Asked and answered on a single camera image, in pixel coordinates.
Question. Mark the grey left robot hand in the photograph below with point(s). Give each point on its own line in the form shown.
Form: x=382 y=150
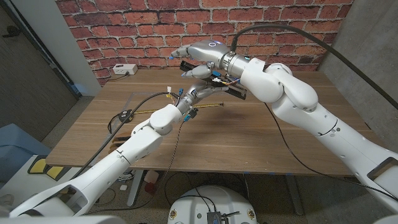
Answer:
x=199 y=93

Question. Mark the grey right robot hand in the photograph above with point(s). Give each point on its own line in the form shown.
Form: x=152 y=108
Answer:
x=211 y=51

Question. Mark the long black stapler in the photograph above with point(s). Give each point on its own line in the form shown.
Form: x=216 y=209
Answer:
x=237 y=91

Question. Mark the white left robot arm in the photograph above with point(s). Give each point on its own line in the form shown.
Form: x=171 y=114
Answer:
x=140 y=146

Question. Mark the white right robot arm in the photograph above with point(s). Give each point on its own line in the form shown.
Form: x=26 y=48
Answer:
x=311 y=115

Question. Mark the yellow tape measure black case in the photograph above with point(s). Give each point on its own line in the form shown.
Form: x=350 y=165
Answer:
x=214 y=105

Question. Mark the white power strip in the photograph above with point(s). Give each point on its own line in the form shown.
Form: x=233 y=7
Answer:
x=125 y=69

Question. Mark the brown wooden object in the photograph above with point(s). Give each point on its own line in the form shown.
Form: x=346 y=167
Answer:
x=121 y=137

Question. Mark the red and white bottle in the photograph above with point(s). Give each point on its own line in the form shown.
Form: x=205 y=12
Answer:
x=151 y=182

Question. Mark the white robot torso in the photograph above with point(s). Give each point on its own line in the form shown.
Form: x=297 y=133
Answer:
x=214 y=202

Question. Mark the grey metal table leg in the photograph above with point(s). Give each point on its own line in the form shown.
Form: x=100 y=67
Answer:
x=293 y=193
x=136 y=188

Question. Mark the small white adapter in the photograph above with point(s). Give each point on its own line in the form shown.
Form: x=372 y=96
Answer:
x=123 y=187

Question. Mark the yellow pad with black edge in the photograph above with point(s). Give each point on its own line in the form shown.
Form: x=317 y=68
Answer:
x=38 y=166

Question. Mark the blue plastic bin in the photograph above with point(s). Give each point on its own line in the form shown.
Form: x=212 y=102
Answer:
x=18 y=146

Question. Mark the white flat platform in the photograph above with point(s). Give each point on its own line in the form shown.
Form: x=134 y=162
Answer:
x=31 y=186

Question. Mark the printed brick wall backdrop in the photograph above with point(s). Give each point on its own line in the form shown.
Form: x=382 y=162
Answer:
x=124 y=37

